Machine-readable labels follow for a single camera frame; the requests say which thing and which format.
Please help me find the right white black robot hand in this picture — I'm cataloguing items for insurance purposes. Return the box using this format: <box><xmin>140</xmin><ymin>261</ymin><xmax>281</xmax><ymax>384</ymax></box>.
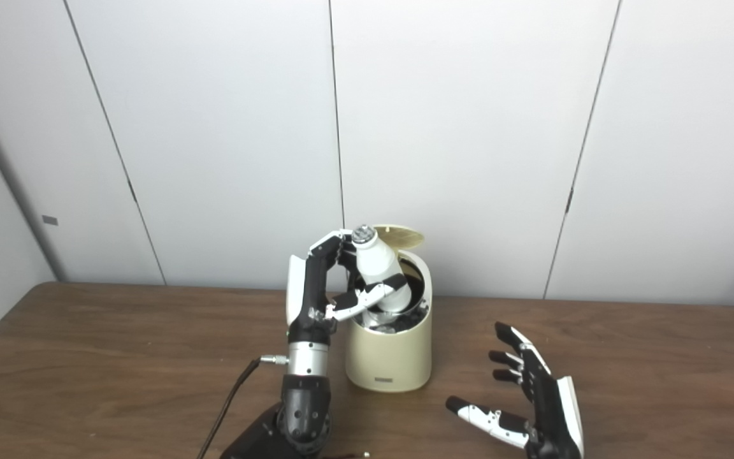
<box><xmin>446</xmin><ymin>321</ymin><xmax>585</xmax><ymax>459</ymax></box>

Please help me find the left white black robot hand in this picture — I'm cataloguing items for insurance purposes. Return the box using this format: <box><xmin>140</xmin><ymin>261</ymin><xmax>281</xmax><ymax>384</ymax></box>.
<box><xmin>286</xmin><ymin>229</ymin><xmax>414</xmax><ymax>346</ymax></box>

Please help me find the small white plastic bottle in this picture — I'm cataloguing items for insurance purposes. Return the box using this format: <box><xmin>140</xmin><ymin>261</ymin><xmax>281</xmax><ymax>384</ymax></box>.
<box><xmin>351</xmin><ymin>225</ymin><xmax>412</xmax><ymax>313</ymax></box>

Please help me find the black bin liner bag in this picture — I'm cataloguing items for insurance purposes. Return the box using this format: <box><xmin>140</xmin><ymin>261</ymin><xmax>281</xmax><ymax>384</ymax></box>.
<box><xmin>354</xmin><ymin>258</ymin><xmax>430</xmax><ymax>333</ymax></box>

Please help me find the cream-colored plastic bin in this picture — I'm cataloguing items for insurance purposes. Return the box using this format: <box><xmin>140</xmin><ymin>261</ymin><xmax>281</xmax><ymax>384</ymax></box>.
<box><xmin>345</xmin><ymin>250</ymin><xmax>433</xmax><ymax>393</ymax></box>

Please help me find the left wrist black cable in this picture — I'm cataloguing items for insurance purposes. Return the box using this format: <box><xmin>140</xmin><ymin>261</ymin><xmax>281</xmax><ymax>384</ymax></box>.
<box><xmin>197</xmin><ymin>355</ymin><xmax>290</xmax><ymax>459</ymax></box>

